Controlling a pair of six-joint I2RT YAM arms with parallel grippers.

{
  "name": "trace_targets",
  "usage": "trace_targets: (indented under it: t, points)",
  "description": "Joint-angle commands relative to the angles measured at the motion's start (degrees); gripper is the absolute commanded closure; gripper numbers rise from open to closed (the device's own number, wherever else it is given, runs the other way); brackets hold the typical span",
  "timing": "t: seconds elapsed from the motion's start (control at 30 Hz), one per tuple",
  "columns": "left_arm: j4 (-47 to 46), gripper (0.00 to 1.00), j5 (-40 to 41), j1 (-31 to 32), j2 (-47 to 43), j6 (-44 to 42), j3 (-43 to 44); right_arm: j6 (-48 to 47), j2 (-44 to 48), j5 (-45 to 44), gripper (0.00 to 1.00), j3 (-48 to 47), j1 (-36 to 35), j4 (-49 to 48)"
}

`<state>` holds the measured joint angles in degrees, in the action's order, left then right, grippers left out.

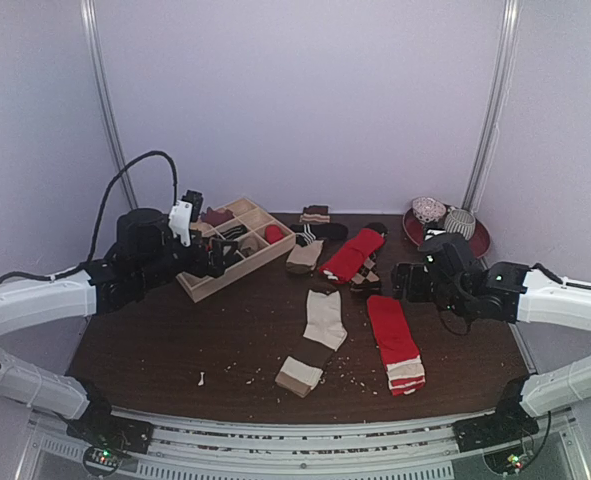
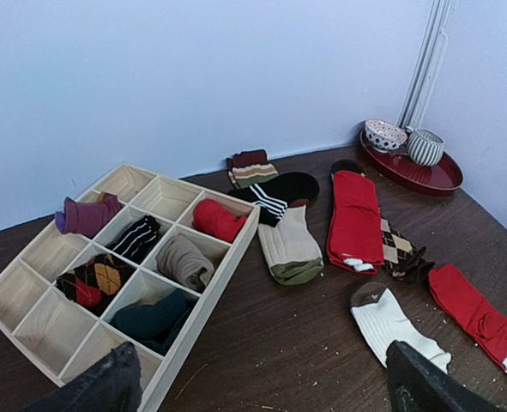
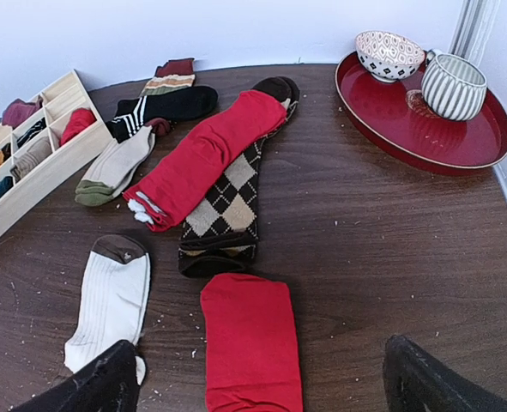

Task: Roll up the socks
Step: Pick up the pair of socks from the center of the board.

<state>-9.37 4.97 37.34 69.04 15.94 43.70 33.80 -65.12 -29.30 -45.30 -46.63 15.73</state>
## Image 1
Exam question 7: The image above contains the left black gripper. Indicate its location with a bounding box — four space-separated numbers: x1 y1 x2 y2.
135 228 238 290

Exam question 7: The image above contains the cream and brown sock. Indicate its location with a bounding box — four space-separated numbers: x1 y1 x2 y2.
275 287 348 398

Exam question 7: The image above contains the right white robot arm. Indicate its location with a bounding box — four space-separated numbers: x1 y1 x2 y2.
391 233 591 442

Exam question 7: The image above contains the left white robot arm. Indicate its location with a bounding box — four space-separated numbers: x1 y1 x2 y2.
0 191 238 444

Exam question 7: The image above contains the black striped sock in box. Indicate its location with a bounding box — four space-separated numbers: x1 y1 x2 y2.
221 225 248 240

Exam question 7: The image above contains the purple sock in box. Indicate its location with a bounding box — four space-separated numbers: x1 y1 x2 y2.
200 208 234 227

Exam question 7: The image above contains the beige sock in box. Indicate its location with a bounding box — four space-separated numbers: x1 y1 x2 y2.
239 235 262 258

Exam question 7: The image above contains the red plate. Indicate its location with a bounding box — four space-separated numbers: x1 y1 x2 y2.
402 208 491 258

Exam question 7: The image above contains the wooden compartment box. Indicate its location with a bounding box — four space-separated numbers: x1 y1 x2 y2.
177 197 296 303

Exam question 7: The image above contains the striped ceramic cup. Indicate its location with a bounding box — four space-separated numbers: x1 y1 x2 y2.
444 207 477 240

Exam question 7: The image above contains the dotted white bowl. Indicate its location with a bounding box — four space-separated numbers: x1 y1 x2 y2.
411 196 447 224

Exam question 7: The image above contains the red rolled sock in box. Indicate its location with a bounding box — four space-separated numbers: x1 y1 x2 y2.
264 224 284 244

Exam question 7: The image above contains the beige brown folded sock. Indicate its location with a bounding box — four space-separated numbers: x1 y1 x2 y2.
285 240 324 275

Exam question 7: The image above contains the red sock with stripes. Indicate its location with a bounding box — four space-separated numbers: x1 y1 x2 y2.
367 295 426 396

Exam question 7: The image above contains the red folded sock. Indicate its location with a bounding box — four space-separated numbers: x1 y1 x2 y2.
318 228 386 284

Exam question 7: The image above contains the black white striped sock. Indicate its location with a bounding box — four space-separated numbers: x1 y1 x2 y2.
290 222 348 247

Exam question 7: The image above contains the brown striped folded sock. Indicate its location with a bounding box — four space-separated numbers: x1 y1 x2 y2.
300 205 331 224

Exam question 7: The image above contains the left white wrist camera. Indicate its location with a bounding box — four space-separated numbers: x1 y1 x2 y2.
168 200 193 247

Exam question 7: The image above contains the right aluminium frame post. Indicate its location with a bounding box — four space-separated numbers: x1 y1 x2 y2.
462 0 522 214

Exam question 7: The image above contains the aluminium frame post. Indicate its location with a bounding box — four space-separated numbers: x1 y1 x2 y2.
79 0 139 211
462 0 522 214

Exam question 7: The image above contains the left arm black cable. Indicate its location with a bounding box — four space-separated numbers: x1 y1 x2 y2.
0 151 181 294

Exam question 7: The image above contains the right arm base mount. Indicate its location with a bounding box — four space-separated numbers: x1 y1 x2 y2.
452 412 539 477

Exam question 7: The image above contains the front aluminium rail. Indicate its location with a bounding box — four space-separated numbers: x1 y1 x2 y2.
14 409 591 479

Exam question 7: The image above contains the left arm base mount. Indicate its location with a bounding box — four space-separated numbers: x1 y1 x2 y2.
63 413 154 478

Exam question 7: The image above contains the left aluminium frame post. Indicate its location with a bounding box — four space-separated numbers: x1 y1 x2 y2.
79 0 139 211

